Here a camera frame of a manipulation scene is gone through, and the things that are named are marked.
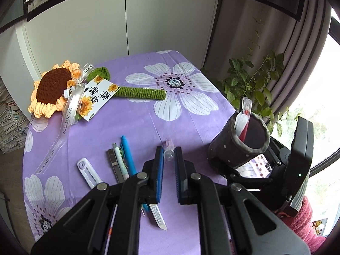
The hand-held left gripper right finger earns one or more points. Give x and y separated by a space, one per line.
178 175

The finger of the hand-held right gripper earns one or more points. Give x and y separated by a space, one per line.
252 181
276 152

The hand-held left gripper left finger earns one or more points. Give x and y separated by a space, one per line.
159 175

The blue pen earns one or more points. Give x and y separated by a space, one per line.
128 156

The grey dotted pen holder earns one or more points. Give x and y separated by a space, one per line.
225 151

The green and white pen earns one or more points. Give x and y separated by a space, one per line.
120 162

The thin black pen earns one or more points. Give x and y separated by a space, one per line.
113 160

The person's right forearm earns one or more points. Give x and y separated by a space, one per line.
305 223

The purple floral tablecloth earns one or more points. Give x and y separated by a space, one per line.
148 127

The red and yellow box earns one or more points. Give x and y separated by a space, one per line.
320 225

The green leafy potted plant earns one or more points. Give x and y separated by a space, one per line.
239 85

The sunflower print gift card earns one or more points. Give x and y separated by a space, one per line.
98 95

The grey pleated curtain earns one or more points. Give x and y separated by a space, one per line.
300 45

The clear printed ribbon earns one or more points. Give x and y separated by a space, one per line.
71 103

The crocheted sunflower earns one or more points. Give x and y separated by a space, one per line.
50 85

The tall pile of papers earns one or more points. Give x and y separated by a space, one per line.
10 127

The white lower cabinet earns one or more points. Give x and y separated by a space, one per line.
106 18

